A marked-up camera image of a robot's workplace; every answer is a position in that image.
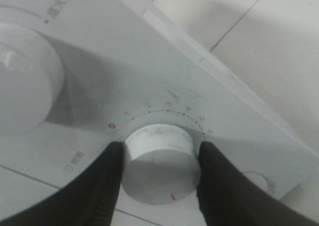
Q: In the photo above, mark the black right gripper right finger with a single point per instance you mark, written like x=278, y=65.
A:
x=227, y=198

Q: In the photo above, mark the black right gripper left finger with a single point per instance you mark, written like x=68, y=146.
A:
x=74, y=191

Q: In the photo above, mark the white microwave oven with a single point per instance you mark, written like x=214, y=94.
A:
x=127, y=65

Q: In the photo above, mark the round white door button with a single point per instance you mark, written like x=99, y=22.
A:
x=260, y=180

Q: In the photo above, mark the white microwave knob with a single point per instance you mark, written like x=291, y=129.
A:
x=160, y=164
x=31, y=79

